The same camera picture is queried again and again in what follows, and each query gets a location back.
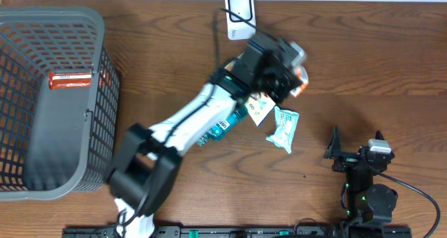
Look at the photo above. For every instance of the red white snack bar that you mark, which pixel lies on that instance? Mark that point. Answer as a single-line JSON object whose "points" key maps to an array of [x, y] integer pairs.
{"points": [[69, 80]]}

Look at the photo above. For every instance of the yellow chip snack bag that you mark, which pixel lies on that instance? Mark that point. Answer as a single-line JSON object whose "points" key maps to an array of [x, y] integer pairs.
{"points": [[258, 105]]}

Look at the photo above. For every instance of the grey plastic lattice basket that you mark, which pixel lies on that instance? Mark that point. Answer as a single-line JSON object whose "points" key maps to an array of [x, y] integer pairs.
{"points": [[54, 141]]}

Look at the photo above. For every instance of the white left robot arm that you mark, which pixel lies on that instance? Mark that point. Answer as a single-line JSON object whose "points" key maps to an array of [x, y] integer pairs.
{"points": [[143, 171]]}

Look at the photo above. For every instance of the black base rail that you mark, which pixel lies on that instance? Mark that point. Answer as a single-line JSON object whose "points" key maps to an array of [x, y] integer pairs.
{"points": [[300, 231]]}

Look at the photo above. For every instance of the mint green snack packet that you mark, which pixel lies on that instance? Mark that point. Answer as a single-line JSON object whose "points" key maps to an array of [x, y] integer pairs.
{"points": [[286, 123]]}

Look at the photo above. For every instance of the white barcode scanner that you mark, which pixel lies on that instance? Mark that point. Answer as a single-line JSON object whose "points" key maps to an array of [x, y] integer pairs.
{"points": [[237, 29]]}

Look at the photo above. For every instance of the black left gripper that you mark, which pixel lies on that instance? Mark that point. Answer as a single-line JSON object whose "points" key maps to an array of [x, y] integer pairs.
{"points": [[292, 82]]}

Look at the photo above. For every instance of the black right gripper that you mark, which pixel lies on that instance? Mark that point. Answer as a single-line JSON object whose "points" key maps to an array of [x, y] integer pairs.
{"points": [[334, 149]]}

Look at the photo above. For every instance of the blue mouthwash bottle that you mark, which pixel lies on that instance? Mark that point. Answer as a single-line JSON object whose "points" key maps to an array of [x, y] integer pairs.
{"points": [[220, 129]]}

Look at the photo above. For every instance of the orange tissue pack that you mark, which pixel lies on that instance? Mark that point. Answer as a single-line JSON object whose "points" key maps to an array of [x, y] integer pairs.
{"points": [[302, 76]]}

